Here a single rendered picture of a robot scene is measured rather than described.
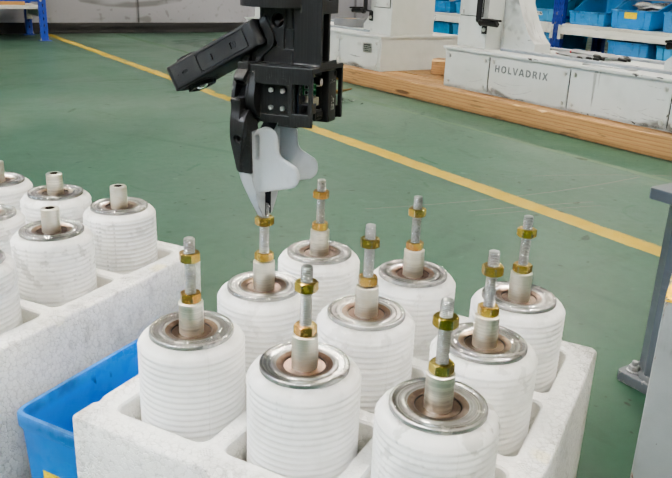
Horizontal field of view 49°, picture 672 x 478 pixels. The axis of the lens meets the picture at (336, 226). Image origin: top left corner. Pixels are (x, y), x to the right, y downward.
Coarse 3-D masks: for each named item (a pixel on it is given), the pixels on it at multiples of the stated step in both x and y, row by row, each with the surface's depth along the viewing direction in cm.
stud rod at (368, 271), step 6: (366, 228) 68; (372, 228) 68; (366, 234) 69; (372, 234) 68; (366, 252) 69; (372, 252) 69; (366, 258) 69; (372, 258) 69; (366, 264) 69; (372, 264) 70; (366, 270) 70; (372, 270) 70; (366, 276) 70; (372, 276) 70
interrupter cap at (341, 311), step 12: (336, 300) 73; (348, 300) 73; (384, 300) 74; (336, 312) 71; (348, 312) 72; (384, 312) 72; (396, 312) 71; (348, 324) 68; (360, 324) 69; (372, 324) 69; (384, 324) 68; (396, 324) 69
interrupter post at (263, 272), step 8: (256, 264) 75; (264, 264) 75; (272, 264) 75; (256, 272) 75; (264, 272) 75; (272, 272) 75; (256, 280) 75; (264, 280) 75; (272, 280) 76; (256, 288) 76; (264, 288) 75; (272, 288) 76
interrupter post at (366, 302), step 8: (360, 288) 70; (368, 288) 70; (376, 288) 70; (360, 296) 70; (368, 296) 70; (376, 296) 70; (360, 304) 70; (368, 304) 70; (376, 304) 70; (360, 312) 70; (368, 312) 70; (376, 312) 71
